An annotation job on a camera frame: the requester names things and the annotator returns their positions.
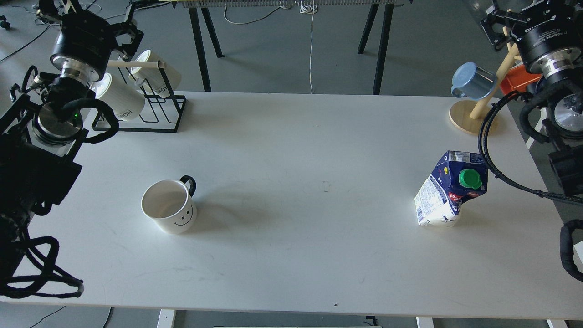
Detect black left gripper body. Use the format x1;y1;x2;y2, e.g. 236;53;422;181
36;0;144;76

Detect white ribbed mug front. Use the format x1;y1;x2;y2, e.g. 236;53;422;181
90;72;146;121

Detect white smiley face mug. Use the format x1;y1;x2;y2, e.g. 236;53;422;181
140;176;198;235

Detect blue milk carton green cap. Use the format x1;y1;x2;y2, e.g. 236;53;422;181
414;151;489;227

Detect white ribbed mug rear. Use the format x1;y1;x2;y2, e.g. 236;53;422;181
128;64;183;99

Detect blue metallic mug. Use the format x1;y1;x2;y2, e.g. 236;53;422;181
450;62;498;101

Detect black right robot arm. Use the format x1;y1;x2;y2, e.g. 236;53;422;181
481;0;583;196

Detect white ribbed mug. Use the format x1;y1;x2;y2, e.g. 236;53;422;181
128;64;183;99
90;72;146;121

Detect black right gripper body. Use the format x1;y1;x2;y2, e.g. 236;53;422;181
481;0;582;73

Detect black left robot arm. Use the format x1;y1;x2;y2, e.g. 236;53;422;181
0;0;143;299

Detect wooden mug tree stand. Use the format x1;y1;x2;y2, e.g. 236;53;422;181
449;41;522;135

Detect black wire mug rack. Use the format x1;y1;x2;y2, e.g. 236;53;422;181
109;51;187;133

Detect black cable bundle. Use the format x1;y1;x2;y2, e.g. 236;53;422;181
477;91;583;281

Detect black trestle table legs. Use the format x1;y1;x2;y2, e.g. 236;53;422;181
187;3;396;95

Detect orange mug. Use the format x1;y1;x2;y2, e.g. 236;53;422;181
499;64;542;95

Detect white hanging cable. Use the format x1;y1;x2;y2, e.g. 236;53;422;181
223;4;319;94

